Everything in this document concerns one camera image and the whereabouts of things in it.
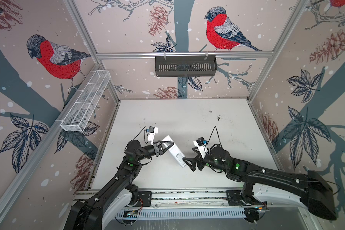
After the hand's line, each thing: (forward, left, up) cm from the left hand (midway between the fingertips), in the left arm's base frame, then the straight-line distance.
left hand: (172, 146), depth 68 cm
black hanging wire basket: (+62, -10, +6) cm, 63 cm away
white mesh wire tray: (+24, +49, +7) cm, 55 cm away
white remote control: (-1, -2, -4) cm, 4 cm away
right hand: (-1, -8, -8) cm, 11 cm away
